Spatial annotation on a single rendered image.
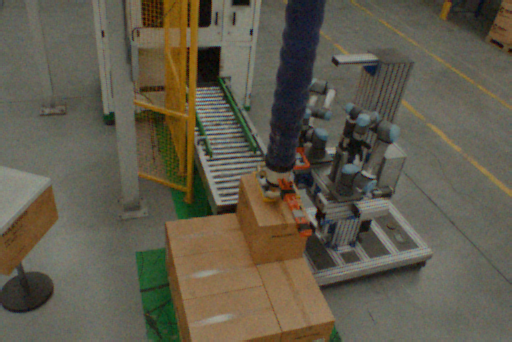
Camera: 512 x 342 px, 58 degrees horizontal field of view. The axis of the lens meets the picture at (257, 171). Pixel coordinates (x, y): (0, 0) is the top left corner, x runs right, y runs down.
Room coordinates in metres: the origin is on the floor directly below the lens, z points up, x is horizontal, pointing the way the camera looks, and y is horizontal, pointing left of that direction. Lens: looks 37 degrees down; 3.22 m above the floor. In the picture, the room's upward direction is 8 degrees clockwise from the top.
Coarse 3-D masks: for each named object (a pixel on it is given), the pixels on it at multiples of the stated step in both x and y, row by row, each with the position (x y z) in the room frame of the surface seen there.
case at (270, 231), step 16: (240, 176) 2.95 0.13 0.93; (240, 192) 2.89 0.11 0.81; (256, 192) 2.76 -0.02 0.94; (240, 208) 2.85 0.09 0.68; (256, 208) 2.57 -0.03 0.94; (272, 208) 2.60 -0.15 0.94; (288, 208) 2.62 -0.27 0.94; (304, 208) 2.65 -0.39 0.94; (256, 224) 2.44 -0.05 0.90; (272, 224) 2.42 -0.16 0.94; (288, 224) 2.46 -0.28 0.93; (256, 240) 2.40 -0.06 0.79; (272, 240) 2.43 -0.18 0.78; (288, 240) 2.47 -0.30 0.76; (304, 240) 2.51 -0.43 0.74; (256, 256) 2.39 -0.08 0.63; (272, 256) 2.43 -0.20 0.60; (288, 256) 2.48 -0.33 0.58
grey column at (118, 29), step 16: (112, 0) 3.32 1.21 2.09; (112, 16) 3.32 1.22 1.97; (128, 16) 3.36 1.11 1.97; (112, 32) 3.31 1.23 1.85; (128, 32) 3.36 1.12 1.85; (112, 48) 3.31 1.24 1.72; (128, 48) 3.34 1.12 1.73; (112, 64) 3.31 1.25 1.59; (128, 64) 3.34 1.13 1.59; (112, 80) 3.30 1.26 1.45; (128, 80) 3.35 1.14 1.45; (128, 96) 3.35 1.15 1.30; (128, 112) 3.34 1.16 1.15; (128, 128) 3.34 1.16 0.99; (128, 144) 3.33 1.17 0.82; (128, 160) 3.33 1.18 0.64; (128, 176) 3.33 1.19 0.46; (128, 192) 3.32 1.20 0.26; (128, 208) 3.32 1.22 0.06; (144, 208) 3.39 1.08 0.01
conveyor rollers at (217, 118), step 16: (208, 96) 4.94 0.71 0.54; (224, 96) 5.01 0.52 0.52; (208, 112) 4.57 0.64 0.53; (224, 112) 4.64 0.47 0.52; (208, 128) 4.21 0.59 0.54; (224, 128) 4.28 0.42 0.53; (240, 128) 4.28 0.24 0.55; (224, 144) 3.94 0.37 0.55; (240, 144) 3.98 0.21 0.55; (208, 160) 3.66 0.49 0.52; (224, 160) 3.66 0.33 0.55; (240, 160) 3.70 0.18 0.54; (256, 160) 3.76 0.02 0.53; (224, 176) 3.45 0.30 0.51; (224, 192) 3.18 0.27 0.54
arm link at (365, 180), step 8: (384, 120) 2.86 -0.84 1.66; (376, 128) 2.82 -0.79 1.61; (384, 128) 2.80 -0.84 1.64; (392, 128) 2.78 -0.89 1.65; (384, 136) 2.77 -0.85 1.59; (392, 136) 2.74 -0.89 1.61; (376, 144) 2.79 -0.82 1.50; (384, 144) 2.76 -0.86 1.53; (376, 152) 2.75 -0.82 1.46; (384, 152) 2.76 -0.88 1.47; (368, 160) 2.77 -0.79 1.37; (376, 160) 2.73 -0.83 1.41; (368, 168) 2.73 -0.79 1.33; (376, 168) 2.72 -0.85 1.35; (360, 176) 2.72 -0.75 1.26; (368, 176) 2.69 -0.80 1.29; (360, 184) 2.68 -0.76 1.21; (368, 184) 2.66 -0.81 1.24
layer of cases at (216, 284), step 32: (192, 224) 2.72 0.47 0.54; (224, 224) 2.77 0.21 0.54; (192, 256) 2.38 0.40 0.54; (224, 256) 2.42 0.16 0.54; (192, 288) 2.08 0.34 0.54; (224, 288) 2.12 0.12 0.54; (256, 288) 2.16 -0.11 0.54; (288, 288) 2.20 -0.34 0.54; (192, 320) 1.82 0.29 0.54; (224, 320) 1.86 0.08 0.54; (256, 320) 1.89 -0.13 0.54; (288, 320) 1.92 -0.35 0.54; (320, 320) 1.96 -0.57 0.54
